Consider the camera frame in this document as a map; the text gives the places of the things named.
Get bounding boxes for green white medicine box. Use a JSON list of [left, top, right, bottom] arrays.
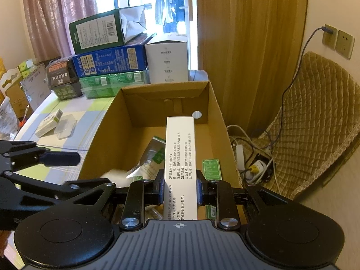
[[202, 159, 222, 220]]

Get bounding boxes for silver green tea pouch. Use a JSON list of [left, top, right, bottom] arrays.
[[126, 137, 165, 180]]

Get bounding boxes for long white medicine box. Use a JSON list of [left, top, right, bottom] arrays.
[[164, 116, 198, 221]]

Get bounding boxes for white green tablet box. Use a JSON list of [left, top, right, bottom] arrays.
[[35, 109, 63, 138]]

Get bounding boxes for clear plastic tray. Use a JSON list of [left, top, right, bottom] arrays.
[[54, 115, 77, 140]]

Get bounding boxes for white power adapter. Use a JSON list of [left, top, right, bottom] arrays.
[[101, 169, 132, 188]]

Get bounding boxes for printed plastic bag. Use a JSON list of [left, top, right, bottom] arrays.
[[0, 97, 20, 141]]

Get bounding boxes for white power strip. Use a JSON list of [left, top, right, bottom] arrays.
[[235, 144, 275, 184]]

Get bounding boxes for brown cardboard side boxes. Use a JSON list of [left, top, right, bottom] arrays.
[[0, 58, 52, 119]]

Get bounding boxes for checked pastel tablecloth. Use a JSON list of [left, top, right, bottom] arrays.
[[15, 93, 113, 184]]

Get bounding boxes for brown cardboard box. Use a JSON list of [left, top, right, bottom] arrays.
[[79, 82, 244, 231]]

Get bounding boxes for black food container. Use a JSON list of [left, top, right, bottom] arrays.
[[46, 56, 82, 101]]

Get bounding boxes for green shrink-wrapped cartons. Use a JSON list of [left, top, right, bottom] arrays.
[[79, 69, 150, 99]]

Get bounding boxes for quilted brown chair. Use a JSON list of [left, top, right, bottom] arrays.
[[250, 51, 360, 200]]

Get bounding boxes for blue carton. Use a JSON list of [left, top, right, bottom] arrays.
[[72, 33, 156, 77]]

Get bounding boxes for white carton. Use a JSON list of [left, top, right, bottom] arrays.
[[145, 32, 189, 83]]

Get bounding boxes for dark green carton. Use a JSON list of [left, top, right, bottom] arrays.
[[69, 6, 146, 54]]

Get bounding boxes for pink curtain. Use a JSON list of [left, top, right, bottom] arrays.
[[22, 0, 114, 61]]

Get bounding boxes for wall power socket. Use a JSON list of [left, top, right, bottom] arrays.
[[322, 25, 355, 60]]

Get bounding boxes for black charger cable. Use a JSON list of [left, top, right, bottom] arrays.
[[270, 25, 336, 153]]

